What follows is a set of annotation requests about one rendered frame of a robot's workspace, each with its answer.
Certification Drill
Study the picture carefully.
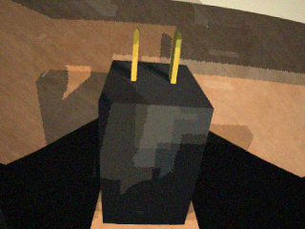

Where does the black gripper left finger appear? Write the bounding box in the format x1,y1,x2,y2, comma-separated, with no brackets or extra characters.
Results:
0,117,100,229

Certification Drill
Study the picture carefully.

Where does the black two-prong plug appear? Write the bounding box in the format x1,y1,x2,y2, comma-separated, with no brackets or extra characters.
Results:
98,27,214,225

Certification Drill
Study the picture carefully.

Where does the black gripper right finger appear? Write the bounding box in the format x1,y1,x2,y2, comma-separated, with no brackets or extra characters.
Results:
191,130,305,229

